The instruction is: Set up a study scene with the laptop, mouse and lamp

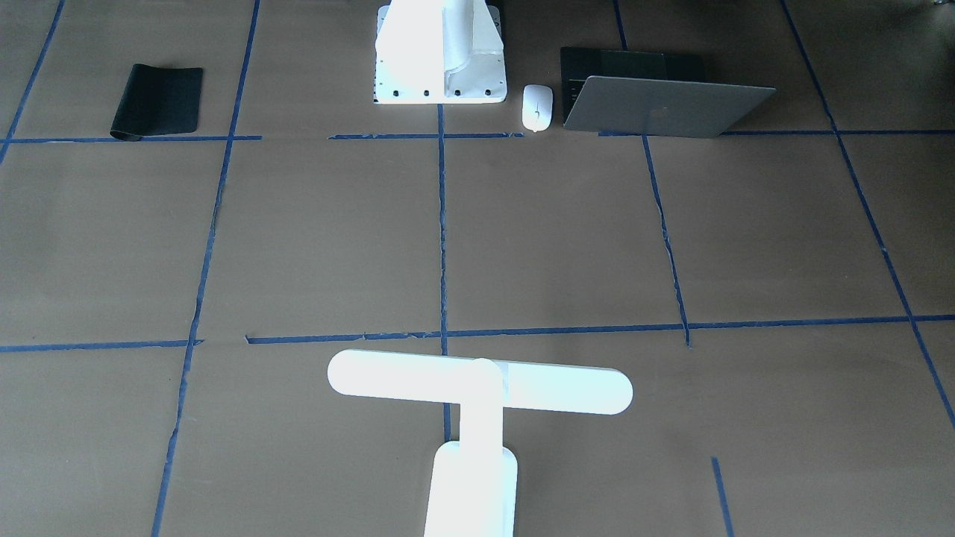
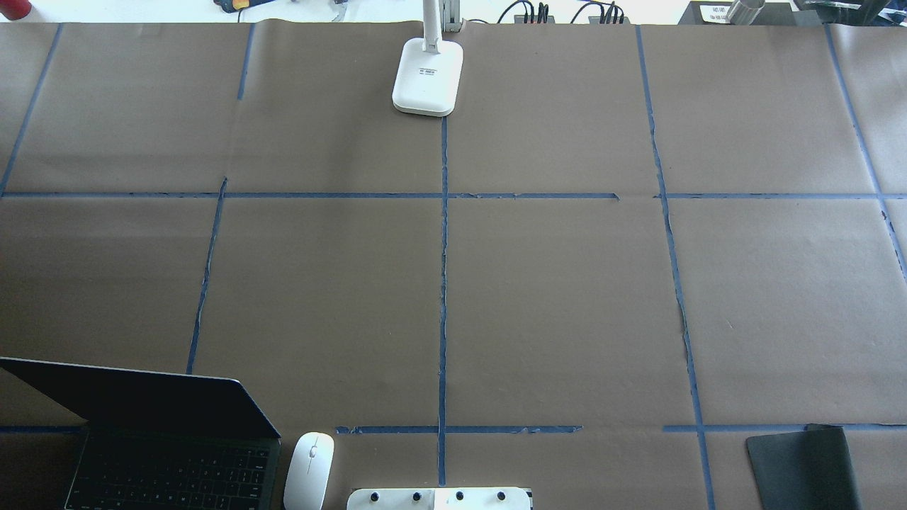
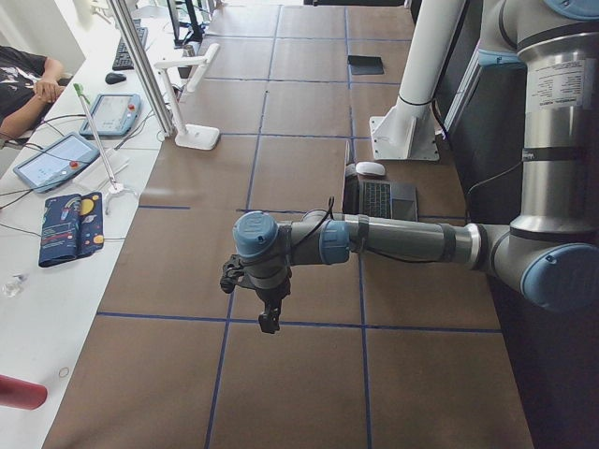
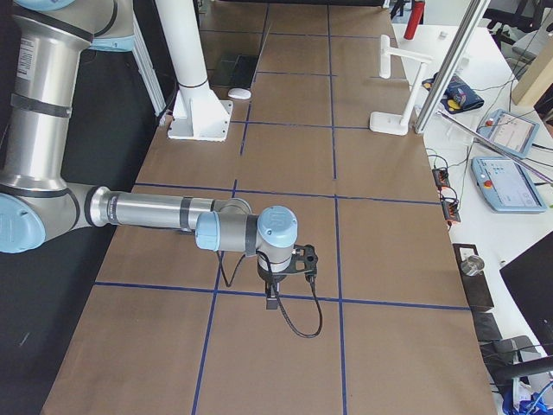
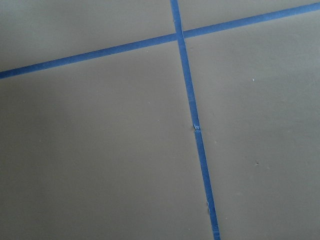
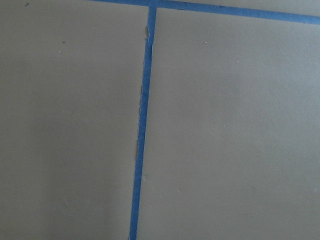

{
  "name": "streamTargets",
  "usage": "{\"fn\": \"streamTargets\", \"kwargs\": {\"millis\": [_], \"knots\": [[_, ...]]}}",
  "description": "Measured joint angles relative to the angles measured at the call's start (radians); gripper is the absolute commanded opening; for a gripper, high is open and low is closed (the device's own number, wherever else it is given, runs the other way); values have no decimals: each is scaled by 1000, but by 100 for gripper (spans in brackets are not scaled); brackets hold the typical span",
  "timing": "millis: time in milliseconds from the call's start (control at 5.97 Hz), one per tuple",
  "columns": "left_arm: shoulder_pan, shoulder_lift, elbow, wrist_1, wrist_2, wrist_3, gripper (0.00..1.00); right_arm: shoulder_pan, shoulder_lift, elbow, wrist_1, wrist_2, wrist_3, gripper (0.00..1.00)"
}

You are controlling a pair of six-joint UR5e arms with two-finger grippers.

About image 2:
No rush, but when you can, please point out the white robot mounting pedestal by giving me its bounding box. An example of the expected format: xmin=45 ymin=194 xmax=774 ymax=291
xmin=347 ymin=487 xmax=534 ymax=509

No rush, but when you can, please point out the metal cup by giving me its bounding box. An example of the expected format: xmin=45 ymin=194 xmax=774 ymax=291
xmin=726 ymin=0 xmax=766 ymax=26

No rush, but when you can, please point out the black usb hub left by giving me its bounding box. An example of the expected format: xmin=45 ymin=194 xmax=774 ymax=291
xmin=496 ymin=1 xmax=556 ymax=25

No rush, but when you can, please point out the white desk lamp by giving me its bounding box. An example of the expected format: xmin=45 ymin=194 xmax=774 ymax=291
xmin=392 ymin=1 xmax=464 ymax=118

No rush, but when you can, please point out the grey laptop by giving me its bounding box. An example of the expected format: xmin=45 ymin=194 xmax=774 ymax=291
xmin=2 ymin=356 xmax=281 ymax=509

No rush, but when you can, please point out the white computer mouse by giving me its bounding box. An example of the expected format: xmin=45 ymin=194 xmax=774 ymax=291
xmin=283 ymin=431 xmax=336 ymax=509

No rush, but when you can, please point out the black box under cup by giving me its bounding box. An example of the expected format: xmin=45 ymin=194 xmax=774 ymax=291
xmin=677 ymin=1 xmax=825 ymax=27

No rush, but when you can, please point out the black mouse pad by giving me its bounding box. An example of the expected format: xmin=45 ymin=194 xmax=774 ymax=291
xmin=745 ymin=424 xmax=863 ymax=509

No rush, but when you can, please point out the black usb hub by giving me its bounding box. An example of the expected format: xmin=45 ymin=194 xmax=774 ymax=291
xmin=496 ymin=1 xmax=556 ymax=25
xmin=569 ymin=1 xmax=629 ymax=25

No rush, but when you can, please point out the red cylinder bottle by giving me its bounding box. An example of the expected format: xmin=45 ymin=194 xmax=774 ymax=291
xmin=0 ymin=0 xmax=33 ymax=21

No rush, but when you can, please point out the black usb hub right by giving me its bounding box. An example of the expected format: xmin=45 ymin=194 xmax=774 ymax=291
xmin=569 ymin=1 xmax=629 ymax=25

